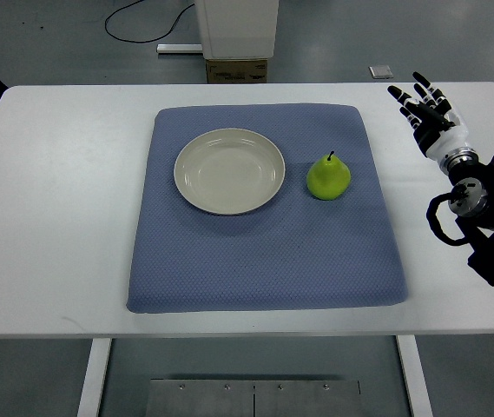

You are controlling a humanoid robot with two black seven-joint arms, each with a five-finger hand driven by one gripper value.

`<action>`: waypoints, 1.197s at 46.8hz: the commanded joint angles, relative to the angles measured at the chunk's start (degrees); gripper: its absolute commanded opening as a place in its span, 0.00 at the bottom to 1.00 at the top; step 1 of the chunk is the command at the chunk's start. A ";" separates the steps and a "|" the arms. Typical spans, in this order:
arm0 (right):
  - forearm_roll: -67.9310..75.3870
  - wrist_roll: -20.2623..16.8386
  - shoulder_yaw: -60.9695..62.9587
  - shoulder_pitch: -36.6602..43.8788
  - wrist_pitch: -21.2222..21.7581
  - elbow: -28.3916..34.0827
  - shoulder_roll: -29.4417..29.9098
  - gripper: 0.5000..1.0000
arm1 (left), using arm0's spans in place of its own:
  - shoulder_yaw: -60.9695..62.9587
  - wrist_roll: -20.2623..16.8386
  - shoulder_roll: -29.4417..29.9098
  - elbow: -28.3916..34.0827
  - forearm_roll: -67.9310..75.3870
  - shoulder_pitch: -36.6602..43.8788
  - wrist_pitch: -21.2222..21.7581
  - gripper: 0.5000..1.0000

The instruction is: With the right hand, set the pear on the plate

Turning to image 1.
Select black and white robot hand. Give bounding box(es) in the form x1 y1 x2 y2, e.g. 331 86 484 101
387 72 471 164

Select green pear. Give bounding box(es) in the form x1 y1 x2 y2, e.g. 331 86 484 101
306 150 352 201

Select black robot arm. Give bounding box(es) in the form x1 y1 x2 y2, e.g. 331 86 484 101
426 156 494 287

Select small grey floor plate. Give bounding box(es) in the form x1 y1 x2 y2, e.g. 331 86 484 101
368 65 393 79

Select beige round plate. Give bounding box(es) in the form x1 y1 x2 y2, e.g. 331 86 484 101
174 129 286 215

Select blue textured mat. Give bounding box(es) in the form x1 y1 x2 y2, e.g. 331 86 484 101
127 103 407 313

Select brown cardboard box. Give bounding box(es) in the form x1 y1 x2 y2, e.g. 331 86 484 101
205 59 268 84

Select white table frame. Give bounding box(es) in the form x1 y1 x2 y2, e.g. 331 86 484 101
76 334 433 416

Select black floor cable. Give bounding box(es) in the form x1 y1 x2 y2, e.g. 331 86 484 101
104 0 196 44

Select aluminium rail on floor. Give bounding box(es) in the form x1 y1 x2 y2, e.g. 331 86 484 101
156 43 202 55

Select metal base plate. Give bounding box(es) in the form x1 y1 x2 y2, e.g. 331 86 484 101
146 379 365 417

